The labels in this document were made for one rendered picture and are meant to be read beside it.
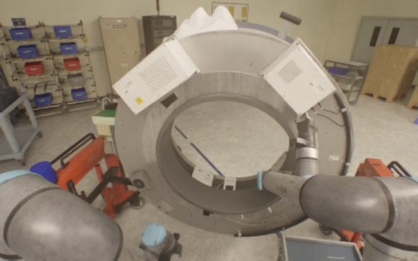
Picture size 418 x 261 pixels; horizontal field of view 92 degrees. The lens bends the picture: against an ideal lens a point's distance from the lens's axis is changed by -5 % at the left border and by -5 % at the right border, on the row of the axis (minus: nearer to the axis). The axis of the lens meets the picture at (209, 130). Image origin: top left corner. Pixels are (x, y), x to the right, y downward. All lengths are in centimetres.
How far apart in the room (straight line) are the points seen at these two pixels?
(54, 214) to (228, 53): 89
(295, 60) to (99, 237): 85
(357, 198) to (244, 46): 77
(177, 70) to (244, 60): 32
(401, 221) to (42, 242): 61
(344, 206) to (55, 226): 51
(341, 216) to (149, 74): 84
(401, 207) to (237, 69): 80
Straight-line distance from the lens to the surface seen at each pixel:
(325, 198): 52
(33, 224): 42
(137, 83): 103
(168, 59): 94
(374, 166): 195
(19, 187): 48
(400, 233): 58
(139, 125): 132
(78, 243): 41
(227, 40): 104
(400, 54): 729
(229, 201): 156
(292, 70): 95
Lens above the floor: 190
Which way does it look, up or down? 28 degrees down
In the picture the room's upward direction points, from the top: straight up
